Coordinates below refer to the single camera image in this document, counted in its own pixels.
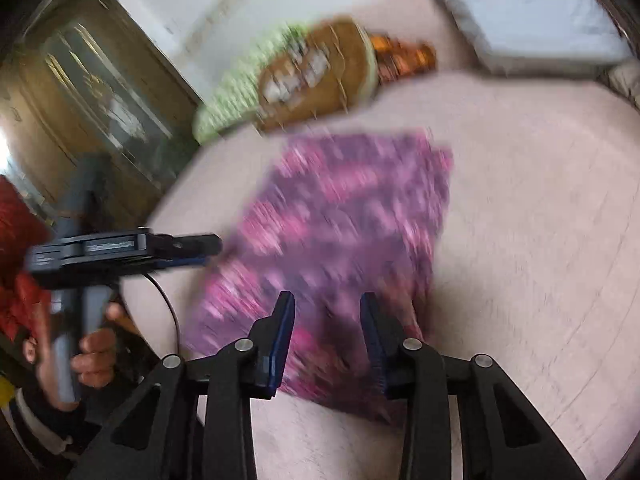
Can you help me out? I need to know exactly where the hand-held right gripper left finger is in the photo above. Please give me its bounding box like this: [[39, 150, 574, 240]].
[[67, 290, 297, 480]]

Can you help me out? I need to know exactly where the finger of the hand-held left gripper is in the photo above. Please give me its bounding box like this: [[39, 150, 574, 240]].
[[150, 233, 224, 272]]

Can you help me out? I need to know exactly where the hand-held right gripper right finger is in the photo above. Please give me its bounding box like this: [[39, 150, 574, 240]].
[[360, 292, 586, 480]]

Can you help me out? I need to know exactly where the purple floral garment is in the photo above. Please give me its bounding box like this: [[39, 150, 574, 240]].
[[182, 130, 455, 423]]

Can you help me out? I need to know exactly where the person's left forearm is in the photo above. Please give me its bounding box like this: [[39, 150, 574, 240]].
[[10, 385, 101, 480]]

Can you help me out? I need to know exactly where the person's left hand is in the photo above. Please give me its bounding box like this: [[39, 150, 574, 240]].
[[25, 302, 126, 403]]

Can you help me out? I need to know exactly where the person's red clothing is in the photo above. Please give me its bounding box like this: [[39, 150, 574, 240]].
[[0, 175, 53, 346]]

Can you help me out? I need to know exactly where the brown green patterned cushion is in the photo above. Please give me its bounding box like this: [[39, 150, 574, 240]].
[[192, 20, 321, 143]]

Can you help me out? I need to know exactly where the wooden cabinet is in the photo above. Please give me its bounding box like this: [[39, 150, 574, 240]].
[[0, 0, 201, 241]]

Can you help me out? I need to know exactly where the pink quilted bed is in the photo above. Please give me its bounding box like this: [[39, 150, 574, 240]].
[[120, 0, 640, 480]]

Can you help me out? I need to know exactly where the brown cartoon printed blanket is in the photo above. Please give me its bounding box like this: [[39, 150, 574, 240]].
[[255, 19, 381, 133]]

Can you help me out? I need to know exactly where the orange printed cloth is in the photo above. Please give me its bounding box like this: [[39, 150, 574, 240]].
[[367, 32, 437, 83]]

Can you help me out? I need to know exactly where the grey pillow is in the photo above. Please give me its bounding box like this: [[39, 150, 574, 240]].
[[395, 0, 496, 68]]

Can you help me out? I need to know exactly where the beige cloth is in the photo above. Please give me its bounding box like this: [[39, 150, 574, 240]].
[[607, 62, 640, 106]]

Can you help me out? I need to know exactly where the white pillow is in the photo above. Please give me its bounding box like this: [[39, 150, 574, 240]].
[[435, 0, 631, 73]]

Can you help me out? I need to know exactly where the black cable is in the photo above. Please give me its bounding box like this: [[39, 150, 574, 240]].
[[142, 272, 180, 357]]

